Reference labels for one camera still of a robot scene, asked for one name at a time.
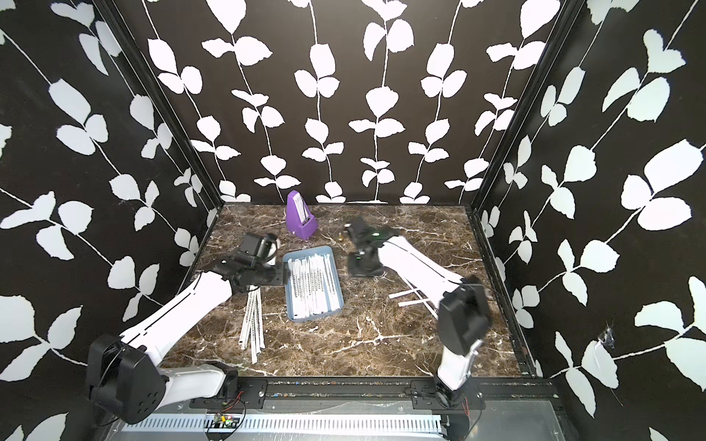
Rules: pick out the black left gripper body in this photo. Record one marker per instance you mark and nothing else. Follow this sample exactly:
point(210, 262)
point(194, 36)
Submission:
point(270, 274)

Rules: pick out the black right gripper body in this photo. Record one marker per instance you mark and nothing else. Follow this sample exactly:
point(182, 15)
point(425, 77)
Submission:
point(358, 266)

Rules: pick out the blue plastic storage box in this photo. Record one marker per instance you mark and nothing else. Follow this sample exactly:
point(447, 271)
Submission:
point(303, 254)

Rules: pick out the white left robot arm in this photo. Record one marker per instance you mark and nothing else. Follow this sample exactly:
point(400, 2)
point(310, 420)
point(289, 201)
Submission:
point(124, 375)

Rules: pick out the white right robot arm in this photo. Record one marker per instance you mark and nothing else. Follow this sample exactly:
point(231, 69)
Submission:
point(460, 303)

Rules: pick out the purple metronome-like object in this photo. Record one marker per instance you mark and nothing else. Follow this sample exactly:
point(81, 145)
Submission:
point(299, 218)

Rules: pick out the small green circuit board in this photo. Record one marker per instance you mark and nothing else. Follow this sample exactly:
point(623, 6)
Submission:
point(225, 422)

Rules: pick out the white slotted cable duct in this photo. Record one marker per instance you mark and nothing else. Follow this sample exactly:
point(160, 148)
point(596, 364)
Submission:
point(283, 423)

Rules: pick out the black left corner post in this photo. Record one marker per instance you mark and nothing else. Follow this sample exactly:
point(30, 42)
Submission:
point(147, 78)

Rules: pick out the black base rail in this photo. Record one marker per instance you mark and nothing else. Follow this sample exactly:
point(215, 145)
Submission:
point(424, 393)

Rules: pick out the black corner frame post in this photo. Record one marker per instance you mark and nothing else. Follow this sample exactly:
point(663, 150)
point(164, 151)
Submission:
point(567, 16)

